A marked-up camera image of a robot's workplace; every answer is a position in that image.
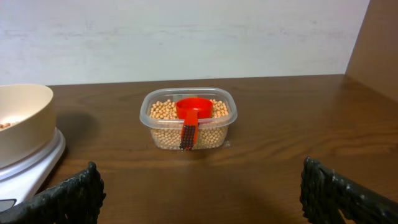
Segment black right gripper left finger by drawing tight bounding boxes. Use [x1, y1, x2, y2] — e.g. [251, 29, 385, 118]
[1, 162, 106, 224]

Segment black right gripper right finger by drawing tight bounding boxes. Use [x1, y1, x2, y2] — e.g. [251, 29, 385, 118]
[300, 157, 397, 224]

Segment soybeans in bowl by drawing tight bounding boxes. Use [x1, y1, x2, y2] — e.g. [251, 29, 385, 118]
[0, 123, 17, 130]

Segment clear plastic container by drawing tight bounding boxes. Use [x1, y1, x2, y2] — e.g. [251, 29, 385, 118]
[139, 87, 238, 151]

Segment beige bowl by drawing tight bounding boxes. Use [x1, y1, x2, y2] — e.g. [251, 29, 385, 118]
[1, 84, 56, 167]

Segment red measuring scoop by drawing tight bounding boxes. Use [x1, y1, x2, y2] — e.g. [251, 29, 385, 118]
[176, 98, 213, 151]

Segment white digital kitchen scale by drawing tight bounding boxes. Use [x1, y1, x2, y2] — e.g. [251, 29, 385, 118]
[1, 129, 65, 212]

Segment yellow soybeans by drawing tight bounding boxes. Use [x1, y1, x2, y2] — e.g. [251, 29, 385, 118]
[149, 99, 229, 150]

